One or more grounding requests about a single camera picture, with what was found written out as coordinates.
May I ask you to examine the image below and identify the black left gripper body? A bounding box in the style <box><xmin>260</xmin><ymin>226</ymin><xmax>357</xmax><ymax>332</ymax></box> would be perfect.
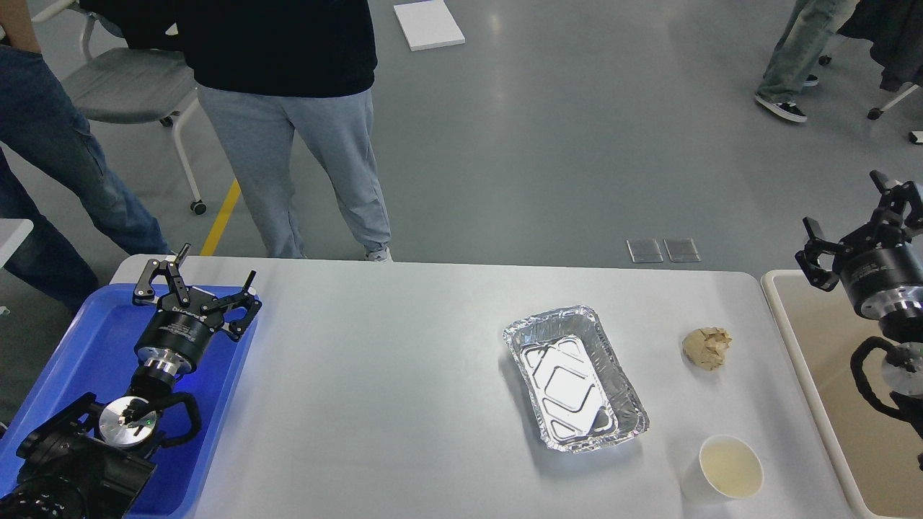
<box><xmin>135</xmin><ymin>291</ymin><xmax>224</xmax><ymax>375</ymax></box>

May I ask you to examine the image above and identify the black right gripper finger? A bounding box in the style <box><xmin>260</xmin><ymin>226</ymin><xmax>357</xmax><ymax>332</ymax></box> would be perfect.
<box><xmin>795</xmin><ymin>216</ymin><xmax>853</xmax><ymax>292</ymax></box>
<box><xmin>868</xmin><ymin>170</ymin><xmax>922</xmax><ymax>239</ymax></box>

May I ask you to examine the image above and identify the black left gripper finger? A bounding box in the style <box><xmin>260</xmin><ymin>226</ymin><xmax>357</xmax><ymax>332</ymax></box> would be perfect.
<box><xmin>132</xmin><ymin>244</ymin><xmax>191</xmax><ymax>306</ymax></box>
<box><xmin>204</xmin><ymin>270</ymin><xmax>262</xmax><ymax>342</ymax></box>

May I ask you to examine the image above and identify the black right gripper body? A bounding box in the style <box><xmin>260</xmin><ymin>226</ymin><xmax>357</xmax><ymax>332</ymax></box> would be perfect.
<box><xmin>836</xmin><ymin>231</ymin><xmax>922</xmax><ymax>321</ymax></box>

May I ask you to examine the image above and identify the white paper cup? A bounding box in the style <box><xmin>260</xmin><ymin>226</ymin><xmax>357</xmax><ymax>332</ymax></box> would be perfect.
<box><xmin>680</xmin><ymin>435</ymin><xmax>764</xmax><ymax>505</ymax></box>

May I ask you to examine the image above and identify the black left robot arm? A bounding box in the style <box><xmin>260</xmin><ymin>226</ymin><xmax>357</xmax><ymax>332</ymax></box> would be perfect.
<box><xmin>2</xmin><ymin>256</ymin><xmax>262</xmax><ymax>518</ymax></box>

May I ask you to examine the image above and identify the blue plastic tray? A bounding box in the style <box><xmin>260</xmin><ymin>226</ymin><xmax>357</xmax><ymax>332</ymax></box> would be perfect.
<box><xmin>1</xmin><ymin>283</ymin><xmax>257</xmax><ymax>518</ymax></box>

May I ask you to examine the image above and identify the crumpled brown paper ball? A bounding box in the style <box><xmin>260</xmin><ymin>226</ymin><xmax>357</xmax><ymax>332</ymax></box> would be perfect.
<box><xmin>682</xmin><ymin>327</ymin><xmax>733</xmax><ymax>371</ymax></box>

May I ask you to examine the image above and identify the white side table corner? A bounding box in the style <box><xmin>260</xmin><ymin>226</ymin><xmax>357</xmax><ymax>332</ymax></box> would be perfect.
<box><xmin>0</xmin><ymin>218</ymin><xmax>34</xmax><ymax>268</ymax></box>

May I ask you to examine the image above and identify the chair with dark jacket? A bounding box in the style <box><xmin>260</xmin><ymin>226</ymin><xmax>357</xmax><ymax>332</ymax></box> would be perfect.
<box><xmin>818</xmin><ymin>1</ymin><xmax>922</xmax><ymax>120</ymax></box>

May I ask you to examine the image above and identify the beige plastic bin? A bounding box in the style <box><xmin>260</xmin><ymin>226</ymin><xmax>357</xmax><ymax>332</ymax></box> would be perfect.
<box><xmin>761</xmin><ymin>270</ymin><xmax>922</xmax><ymax>518</ymax></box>

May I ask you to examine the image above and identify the person in faded jeans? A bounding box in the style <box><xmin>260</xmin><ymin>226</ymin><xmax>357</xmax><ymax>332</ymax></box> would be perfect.
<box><xmin>754</xmin><ymin>1</ymin><xmax>858</xmax><ymax>123</ymax></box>

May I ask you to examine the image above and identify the person in blue jeans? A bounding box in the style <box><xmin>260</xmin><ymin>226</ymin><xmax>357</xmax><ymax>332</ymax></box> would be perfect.
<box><xmin>1</xmin><ymin>1</ymin><xmax>171</xmax><ymax>314</ymax></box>

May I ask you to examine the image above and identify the grey office chair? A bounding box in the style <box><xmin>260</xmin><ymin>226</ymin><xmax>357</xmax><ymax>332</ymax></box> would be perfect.
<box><xmin>32</xmin><ymin>1</ymin><xmax>206</xmax><ymax>216</ymax></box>

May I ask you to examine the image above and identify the person in grey sweatpants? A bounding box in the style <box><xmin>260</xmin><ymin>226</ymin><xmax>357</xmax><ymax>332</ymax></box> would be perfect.
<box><xmin>81</xmin><ymin>1</ymin><xmax>392</xmax><ymax>262</ymax></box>

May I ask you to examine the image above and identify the aluminium foil tray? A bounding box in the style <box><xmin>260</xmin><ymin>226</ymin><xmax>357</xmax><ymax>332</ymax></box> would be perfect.
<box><xmin>503</xmin><ymin>305</ymin><xmax>650</xmax><ymax>453</ymax></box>

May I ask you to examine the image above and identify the white flat box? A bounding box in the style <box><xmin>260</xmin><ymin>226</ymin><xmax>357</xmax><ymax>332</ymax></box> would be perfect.
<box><xmin>393</xmin><ymin>1</ymin><xmax>466</xmax><ymax>50</ymax></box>

